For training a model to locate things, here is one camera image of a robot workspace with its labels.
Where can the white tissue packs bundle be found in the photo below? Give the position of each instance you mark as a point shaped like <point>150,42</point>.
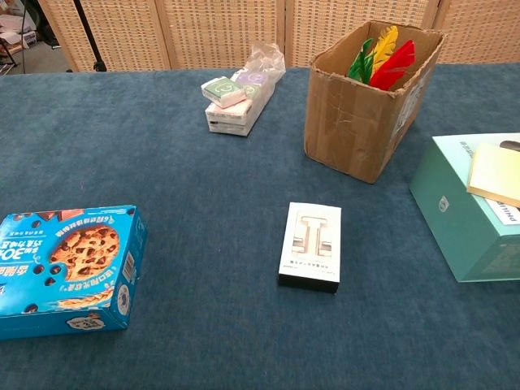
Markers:
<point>243,115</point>

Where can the woven wicker screen panel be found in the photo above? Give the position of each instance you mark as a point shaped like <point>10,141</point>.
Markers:
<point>483,32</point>
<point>122,32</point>
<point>219,28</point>
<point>317,24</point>

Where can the colourful feather shuttlecock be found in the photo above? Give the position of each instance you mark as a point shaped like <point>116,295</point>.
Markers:
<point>394,67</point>

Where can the green Philips product box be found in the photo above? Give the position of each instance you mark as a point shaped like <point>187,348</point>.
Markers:
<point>459,219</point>

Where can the black and white small box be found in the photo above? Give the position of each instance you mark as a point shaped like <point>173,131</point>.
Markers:
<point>310,243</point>

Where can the green-topped white box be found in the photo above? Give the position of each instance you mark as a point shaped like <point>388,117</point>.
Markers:
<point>223,91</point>

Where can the open brown cardboard box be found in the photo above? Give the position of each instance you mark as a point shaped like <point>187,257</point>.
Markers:
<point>345,130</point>

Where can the blue velvet table cloth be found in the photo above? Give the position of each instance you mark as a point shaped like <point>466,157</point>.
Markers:
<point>203,203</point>

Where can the blue chocolate cookie box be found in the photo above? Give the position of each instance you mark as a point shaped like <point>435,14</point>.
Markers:
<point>81,252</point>

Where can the pale yellow notepad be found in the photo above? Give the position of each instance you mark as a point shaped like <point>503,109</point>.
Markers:
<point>495,174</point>

